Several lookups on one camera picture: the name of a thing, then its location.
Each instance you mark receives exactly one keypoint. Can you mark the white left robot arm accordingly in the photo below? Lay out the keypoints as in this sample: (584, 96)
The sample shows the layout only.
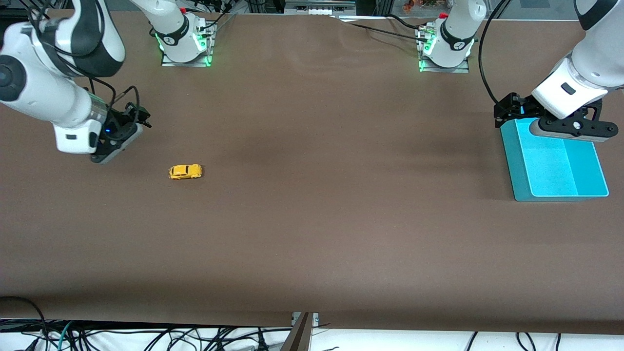
(456, 34)

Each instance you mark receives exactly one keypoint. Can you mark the yellow beetle toy car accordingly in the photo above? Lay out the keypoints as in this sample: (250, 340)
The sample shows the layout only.
(184, 171)

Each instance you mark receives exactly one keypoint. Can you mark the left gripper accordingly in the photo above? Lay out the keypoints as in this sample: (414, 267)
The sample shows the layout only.
(517, 105)

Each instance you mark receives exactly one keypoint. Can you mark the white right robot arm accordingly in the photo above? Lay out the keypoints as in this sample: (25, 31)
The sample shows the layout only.
(48, 97)

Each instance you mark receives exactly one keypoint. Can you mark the metal table edge bracket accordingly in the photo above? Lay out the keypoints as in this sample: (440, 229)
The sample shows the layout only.
(303, 331)

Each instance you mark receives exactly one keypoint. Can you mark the brown table cover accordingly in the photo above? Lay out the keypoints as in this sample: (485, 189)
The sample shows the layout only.
(312, 219)

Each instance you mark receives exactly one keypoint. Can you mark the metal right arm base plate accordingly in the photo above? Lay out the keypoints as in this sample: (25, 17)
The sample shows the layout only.
(208, 51)

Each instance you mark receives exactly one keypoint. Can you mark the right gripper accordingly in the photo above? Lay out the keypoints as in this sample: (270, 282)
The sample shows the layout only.
(118, 127)

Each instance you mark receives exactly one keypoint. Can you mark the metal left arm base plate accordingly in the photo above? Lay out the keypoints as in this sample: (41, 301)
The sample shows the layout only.
(463, 68)

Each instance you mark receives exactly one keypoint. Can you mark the teal plastic bin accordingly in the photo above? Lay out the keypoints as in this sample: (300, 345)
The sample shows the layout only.
(551, 165)

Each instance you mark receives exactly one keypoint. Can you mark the white power strip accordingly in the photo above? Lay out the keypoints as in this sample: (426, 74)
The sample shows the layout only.
(319, 9)

